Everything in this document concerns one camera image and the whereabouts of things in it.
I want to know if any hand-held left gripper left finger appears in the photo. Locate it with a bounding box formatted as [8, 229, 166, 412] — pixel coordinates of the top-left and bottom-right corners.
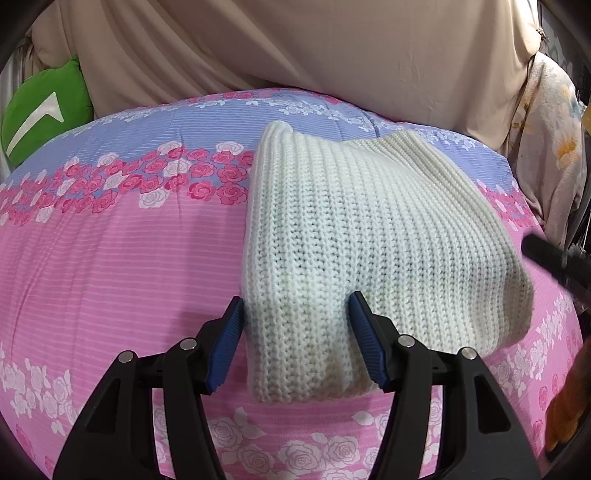
[53, 296, 245, 480]

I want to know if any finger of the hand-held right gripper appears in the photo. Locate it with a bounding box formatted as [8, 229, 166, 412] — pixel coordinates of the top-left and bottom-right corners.
[521, 233, 591, 294]

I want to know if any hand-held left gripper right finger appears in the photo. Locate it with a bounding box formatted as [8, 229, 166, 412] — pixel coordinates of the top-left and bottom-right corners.
[348, 291, 542, 480]

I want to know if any white red striped knit sweater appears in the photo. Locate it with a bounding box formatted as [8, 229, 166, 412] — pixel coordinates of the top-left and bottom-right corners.
[241, 121, 535, 403]

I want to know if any floral cream pillow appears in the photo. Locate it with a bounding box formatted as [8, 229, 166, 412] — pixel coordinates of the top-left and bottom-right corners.
[503, 51, 588, 246]

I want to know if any pink purple floral blanket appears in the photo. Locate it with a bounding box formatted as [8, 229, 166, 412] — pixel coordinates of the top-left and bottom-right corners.
[0, 88, 587, 480]

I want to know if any orange-brown object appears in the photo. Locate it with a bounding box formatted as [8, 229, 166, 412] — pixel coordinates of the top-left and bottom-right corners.
[544, 342, 591, 459]

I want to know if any green pillow with white mark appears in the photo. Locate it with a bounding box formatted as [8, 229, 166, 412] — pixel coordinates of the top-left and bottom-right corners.
[1, 56, 93, 168]

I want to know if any beige draped sheet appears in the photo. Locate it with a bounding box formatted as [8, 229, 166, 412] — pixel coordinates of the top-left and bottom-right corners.
[32, 0, 551, 154]

